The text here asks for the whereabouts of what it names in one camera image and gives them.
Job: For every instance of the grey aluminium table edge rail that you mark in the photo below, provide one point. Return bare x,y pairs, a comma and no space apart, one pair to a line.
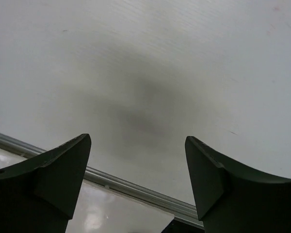
183,212

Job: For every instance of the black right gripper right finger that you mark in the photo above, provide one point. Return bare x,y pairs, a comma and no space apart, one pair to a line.
231,197

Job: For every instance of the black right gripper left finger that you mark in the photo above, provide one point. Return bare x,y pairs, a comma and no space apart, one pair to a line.
39,195

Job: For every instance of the black robot base hardware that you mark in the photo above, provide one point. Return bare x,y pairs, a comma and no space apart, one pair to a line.
179,226

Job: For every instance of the white acrylic side panel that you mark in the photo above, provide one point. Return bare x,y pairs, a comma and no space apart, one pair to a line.
101,211

